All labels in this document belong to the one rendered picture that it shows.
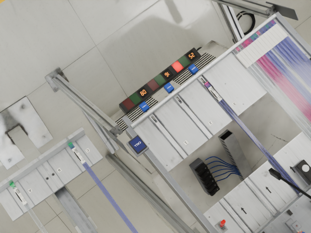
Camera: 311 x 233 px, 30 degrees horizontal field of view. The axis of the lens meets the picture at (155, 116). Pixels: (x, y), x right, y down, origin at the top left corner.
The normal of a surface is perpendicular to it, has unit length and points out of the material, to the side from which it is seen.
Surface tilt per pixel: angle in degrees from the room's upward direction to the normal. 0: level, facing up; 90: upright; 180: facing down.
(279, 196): 44
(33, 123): 0
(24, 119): 0
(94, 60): 0
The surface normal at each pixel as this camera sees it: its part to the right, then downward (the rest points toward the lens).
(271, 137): 0.47, 0.34
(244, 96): 0.04, -0.25
